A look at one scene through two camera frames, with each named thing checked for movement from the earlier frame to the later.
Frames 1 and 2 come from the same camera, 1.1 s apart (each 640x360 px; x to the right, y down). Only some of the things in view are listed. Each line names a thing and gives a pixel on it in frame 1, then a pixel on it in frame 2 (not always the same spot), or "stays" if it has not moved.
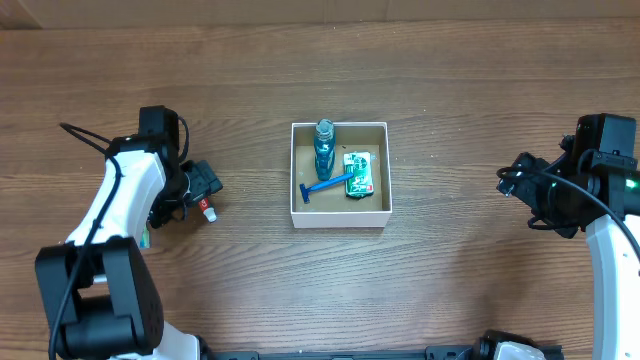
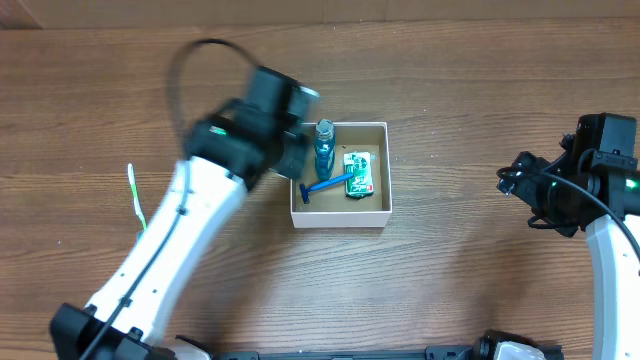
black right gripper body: x=523 y=176 stays
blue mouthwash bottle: x=324 y=149 stays
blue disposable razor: x=306 y=190 stays
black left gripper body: x=201 y=183 to x=292 y=157
